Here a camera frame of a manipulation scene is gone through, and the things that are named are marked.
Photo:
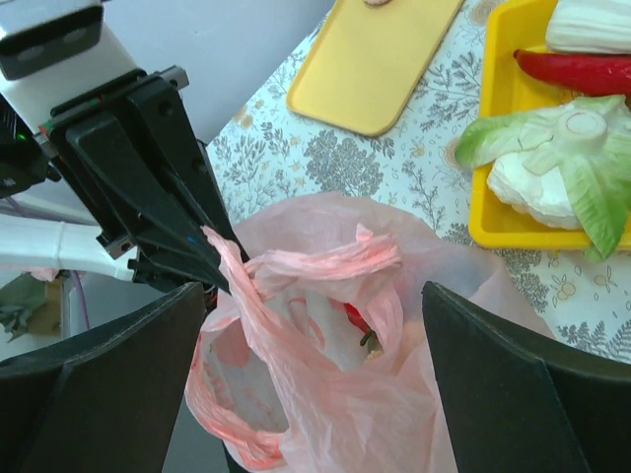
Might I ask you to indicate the orange donut tray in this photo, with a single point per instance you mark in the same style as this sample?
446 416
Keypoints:
366 62

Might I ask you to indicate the white glazed donut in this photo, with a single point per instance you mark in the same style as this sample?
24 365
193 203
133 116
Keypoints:
375 3

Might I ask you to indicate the white toy celery stalk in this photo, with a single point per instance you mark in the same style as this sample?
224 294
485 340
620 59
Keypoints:
592 26

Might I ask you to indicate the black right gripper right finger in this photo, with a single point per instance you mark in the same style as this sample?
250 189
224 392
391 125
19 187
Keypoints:
518 401

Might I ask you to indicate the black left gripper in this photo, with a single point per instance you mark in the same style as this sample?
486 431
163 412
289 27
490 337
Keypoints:
128 151

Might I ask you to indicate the red toy chili pepper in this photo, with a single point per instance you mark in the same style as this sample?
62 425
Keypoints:
595 75

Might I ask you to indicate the pink plastic bag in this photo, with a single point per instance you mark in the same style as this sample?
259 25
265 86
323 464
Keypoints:
278 372

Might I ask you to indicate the toy cauliflower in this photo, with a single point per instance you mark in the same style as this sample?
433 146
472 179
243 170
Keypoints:
566 166

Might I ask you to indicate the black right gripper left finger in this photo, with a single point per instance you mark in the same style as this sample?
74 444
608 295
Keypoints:
105 400

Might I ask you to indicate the yellow food tray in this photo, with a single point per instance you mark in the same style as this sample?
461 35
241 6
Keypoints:
506 89

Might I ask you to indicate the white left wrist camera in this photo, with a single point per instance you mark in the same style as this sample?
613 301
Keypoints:
54 51

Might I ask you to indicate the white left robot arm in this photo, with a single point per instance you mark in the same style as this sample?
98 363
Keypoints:
62 244

